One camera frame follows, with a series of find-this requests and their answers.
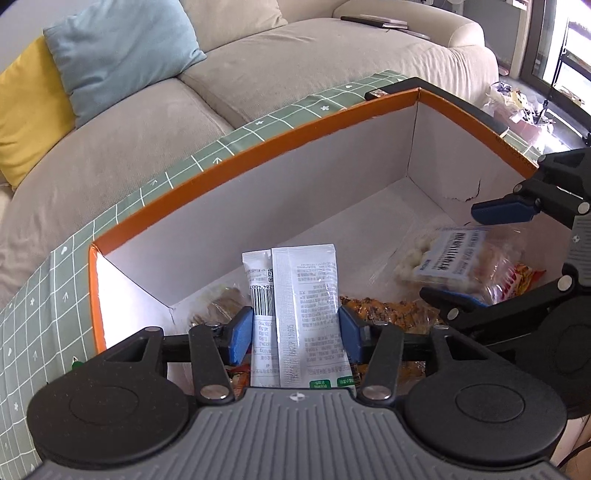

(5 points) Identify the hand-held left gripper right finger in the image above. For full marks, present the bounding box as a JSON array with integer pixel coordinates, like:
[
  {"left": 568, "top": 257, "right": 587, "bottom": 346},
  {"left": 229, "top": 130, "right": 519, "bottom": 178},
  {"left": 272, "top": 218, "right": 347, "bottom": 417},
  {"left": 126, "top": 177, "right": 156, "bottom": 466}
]
[{"left": 338, "top": 305, "right": 502, "bottom": 404}]

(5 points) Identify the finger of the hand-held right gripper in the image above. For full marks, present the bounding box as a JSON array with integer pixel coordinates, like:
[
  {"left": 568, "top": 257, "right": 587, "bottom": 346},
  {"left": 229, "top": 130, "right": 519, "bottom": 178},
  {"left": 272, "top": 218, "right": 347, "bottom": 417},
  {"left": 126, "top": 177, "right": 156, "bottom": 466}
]
[
  {"left": 419, "top": 265, "right": 591, "bottom": 346},
  {"left": 471, "top": 148, "right": 591, "bottom": 227}
]

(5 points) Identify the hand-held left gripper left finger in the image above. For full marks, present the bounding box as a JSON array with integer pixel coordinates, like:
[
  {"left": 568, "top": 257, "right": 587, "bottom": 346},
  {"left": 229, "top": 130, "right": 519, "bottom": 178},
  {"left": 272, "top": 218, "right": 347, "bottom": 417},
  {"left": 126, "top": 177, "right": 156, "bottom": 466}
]
[{"left": 99, "top": 306, "right": 255, "bottom": 404}]

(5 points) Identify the clear packet of brown bits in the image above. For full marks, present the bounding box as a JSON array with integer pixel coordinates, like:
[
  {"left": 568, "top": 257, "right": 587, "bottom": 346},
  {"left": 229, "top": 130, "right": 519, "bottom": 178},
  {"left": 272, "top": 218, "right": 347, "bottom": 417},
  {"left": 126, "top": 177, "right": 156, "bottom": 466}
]
[{"left": 187, "top": 284, "right": 253, "bottom": 334}]

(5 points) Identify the clear packet of white balls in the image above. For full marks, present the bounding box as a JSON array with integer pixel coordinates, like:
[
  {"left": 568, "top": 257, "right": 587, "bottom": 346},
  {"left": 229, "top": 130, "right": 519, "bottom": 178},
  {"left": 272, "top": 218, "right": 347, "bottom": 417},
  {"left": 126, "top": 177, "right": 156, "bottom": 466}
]
[{"left": 396, "top": 225, "right": 525, "bottom": 306}]

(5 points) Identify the red cartoon snack packet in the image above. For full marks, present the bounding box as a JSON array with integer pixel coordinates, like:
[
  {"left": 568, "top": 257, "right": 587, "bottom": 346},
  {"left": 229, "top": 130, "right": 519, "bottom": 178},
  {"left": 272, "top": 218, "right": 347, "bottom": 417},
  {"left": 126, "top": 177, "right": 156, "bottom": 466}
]
[{"left": 224, "top": 364, "right": 253, "bottom": 398}]

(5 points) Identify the clear packet of coated nuts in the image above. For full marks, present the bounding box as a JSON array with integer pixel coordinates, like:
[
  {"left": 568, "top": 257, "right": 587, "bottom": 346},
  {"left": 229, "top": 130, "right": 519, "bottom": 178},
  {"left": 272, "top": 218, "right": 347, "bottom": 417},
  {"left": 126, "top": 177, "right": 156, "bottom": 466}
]
[{"left": 339, "top": 295, "right": 442, "bottom": 380}]

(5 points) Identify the wide white snack packet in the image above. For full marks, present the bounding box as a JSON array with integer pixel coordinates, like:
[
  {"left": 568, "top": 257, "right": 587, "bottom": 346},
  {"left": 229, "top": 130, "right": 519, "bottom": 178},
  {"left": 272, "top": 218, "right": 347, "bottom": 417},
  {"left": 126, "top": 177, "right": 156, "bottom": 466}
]
[{"left": 271, "top": 243, "right": 359, "bottom": 394}]

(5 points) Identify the orange cardboard box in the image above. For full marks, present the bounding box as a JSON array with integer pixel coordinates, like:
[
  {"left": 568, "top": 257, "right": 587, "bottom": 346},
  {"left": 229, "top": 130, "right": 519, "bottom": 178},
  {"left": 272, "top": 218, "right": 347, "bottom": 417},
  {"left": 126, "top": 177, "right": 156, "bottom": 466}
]
[{"left": 88, "top": 85, "right": 578, "bottom": 400}]

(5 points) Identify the plastic bag clutter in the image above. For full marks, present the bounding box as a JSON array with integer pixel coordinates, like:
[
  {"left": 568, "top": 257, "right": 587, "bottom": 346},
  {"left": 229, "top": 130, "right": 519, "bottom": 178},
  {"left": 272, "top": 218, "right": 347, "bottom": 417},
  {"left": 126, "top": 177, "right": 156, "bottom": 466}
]
[{"left": 482, "top": 80, "right": 557, "bottom": 145}]

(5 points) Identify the glass balcony door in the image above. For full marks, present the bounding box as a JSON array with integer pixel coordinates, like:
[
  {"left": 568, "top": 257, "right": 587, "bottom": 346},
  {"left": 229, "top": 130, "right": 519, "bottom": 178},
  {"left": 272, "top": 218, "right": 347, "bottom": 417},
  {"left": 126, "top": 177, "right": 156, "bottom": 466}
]
[{"left": 499, "top": 0, "right": 591, "bottom": 95}]

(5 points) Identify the green checked tablecloth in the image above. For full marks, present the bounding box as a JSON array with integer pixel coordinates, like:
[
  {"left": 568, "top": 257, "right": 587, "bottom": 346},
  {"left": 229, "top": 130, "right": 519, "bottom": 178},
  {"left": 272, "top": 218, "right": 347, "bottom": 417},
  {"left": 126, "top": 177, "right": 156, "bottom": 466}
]
[{"left": 0, "top": 69, "right": 543, "bottom": 472}]

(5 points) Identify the black remote control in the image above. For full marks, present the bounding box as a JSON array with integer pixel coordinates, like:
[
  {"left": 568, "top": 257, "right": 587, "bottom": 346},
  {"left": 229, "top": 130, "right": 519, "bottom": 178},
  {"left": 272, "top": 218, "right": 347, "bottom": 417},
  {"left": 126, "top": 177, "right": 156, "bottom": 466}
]
[{"left": 341, "top": 15, "right": 410, "bottom": 31}]

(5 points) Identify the beige sofa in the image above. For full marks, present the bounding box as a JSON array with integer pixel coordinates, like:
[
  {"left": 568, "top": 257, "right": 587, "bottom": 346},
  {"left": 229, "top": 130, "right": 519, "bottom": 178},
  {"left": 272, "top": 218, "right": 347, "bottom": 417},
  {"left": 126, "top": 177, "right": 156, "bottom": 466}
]
[{"left": 0, "top": 0, "right": 500, "bottom": 311}]

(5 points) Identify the light blue pillow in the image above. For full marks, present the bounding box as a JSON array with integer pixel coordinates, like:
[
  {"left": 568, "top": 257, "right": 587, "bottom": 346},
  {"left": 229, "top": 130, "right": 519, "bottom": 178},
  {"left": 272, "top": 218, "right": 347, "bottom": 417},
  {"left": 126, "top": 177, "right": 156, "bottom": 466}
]
[{"left": 43, "top": 0, "right": 208, "bottom": 128}]

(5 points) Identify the yellow pillow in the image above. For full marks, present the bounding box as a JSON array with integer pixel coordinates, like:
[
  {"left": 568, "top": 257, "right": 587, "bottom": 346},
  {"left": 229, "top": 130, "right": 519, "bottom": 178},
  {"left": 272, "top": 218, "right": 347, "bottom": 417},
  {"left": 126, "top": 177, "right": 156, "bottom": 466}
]
[{"left": 0, "top": 34, "right": 77, "bottom": 191}]

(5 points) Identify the beige pillow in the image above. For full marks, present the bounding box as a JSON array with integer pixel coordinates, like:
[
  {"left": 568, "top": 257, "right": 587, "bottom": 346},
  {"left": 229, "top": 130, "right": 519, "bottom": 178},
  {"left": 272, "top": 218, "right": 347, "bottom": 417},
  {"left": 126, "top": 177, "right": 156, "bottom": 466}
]
[{"left": 182, "top": 0, "right": 290, "bottom": 54}]

